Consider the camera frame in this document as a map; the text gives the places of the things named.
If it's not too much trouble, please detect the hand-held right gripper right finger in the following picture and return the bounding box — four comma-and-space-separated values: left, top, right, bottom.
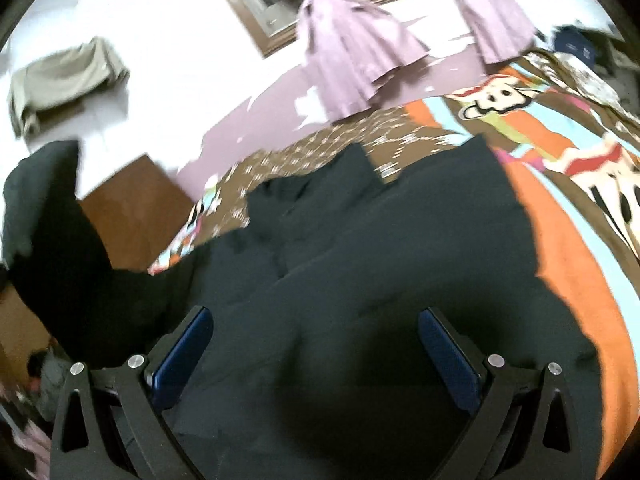
417, 307, 601, 480

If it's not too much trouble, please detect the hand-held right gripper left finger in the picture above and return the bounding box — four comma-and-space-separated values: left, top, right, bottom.
49, 305, 216, 480

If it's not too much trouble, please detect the large dark navy garment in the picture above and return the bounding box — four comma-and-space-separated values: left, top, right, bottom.
0, 135, 606, 480

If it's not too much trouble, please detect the brown wooden headboard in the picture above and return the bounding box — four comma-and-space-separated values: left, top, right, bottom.
0, 154, 196, 376

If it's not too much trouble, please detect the printed cartoon blanket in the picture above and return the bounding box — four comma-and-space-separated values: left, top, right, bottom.
147, 50, 640, 480

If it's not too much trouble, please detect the pink cloth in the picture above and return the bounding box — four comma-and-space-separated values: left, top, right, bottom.
7, 417, 53, 463

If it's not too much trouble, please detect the beige hanging cloth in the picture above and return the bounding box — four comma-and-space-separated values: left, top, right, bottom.
7, 37, 131, 138

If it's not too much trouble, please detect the purple tied curtain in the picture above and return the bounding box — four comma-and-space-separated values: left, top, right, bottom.
247, 0, 431, 121

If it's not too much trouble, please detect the dark blue cloth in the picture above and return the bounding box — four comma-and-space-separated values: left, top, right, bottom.
552, 25, 601, 61

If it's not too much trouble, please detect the wooden window frame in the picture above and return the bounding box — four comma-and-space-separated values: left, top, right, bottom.
205, 0, 571, 58

